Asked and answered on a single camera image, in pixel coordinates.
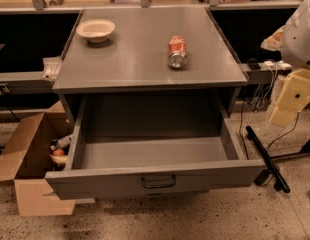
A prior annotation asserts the grey bracket on rail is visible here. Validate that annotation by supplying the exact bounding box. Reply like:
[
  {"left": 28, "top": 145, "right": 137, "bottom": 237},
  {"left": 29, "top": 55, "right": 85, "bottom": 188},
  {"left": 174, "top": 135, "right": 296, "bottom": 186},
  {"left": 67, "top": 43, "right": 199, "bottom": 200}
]
[{"left": 41, "top": 56, "right": 62, "bottom": 82}]

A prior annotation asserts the brown cardboard box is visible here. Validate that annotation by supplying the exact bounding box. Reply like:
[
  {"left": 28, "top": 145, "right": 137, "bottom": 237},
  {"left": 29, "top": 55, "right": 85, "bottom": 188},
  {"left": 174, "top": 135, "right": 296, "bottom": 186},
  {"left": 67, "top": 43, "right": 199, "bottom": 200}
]
[{"left": 0, "top": 102, "right": 75, "bottom": 216}]

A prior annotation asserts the white bottle in box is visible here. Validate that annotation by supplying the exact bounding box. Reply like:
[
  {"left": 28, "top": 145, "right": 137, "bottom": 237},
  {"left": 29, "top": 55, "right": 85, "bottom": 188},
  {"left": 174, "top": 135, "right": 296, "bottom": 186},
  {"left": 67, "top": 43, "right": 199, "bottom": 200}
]
[{"left": 50, "top": 134, "right": 72, "bottom": 151}]

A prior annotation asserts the black stand leg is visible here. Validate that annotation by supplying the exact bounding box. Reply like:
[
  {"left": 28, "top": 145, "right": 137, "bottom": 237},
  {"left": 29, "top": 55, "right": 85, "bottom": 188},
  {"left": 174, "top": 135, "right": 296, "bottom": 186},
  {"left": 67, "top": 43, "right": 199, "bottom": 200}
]
[{"left": 246, "top": 126, "right": 290, "bottom": 193}]

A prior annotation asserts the orange fruit in box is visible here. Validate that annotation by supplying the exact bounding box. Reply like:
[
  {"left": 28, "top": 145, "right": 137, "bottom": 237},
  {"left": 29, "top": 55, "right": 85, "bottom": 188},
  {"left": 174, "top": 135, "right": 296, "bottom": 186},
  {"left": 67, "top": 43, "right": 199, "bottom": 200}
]
[{"left": 52, "top": 148, "right": 65, "bottom": 156}]

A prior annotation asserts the white power strip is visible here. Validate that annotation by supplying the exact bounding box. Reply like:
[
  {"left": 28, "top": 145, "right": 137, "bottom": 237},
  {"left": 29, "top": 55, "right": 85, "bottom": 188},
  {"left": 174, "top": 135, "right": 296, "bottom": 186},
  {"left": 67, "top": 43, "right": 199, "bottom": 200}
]
[{"left": 263, "top": 60, "right": 292, "bottom": 70}]

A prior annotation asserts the black drawer handle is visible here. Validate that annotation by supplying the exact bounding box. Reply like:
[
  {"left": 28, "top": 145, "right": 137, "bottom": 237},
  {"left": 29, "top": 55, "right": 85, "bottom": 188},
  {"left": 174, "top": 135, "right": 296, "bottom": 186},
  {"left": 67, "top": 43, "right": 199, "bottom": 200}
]
[{"left": 141, "top": 175, "right": 176, "bottom": 189}]

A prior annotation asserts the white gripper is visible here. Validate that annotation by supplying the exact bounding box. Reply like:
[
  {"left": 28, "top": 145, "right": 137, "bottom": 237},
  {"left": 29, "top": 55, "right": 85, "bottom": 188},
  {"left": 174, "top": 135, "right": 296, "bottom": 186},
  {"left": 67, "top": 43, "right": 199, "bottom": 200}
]
[{"left": 261, "top": 27, "right": 310, "bottom": 127}]

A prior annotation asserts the red coke can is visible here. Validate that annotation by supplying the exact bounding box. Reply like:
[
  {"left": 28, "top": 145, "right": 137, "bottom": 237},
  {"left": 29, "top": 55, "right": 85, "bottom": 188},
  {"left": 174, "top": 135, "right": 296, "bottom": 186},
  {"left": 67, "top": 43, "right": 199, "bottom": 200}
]
[{"left": 168, "top": 36, "right": 187, "bottom": 69}]

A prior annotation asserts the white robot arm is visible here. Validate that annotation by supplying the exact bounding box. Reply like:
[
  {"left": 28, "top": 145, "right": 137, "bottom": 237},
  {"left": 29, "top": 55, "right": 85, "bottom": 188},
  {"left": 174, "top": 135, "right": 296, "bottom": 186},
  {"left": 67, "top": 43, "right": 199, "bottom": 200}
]
[{"left": 261, "top": 0, "right": 310, "bottom": 127}]

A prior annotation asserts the white bowl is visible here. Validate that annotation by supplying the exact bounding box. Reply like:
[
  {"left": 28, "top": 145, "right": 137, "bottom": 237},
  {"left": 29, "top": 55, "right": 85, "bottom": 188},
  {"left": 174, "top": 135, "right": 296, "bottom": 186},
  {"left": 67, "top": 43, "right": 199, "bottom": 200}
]
[{"left": 76, "top": 19, "right": 115, "bottom": 43}]

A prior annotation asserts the open grey top drawer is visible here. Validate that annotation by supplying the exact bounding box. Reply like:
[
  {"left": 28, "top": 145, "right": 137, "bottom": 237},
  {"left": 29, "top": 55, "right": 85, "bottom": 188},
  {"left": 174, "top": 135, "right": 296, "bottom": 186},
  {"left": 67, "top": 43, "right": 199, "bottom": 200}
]
[{"left": 46, "top": 92, "right": 263, "bottom": 200}]

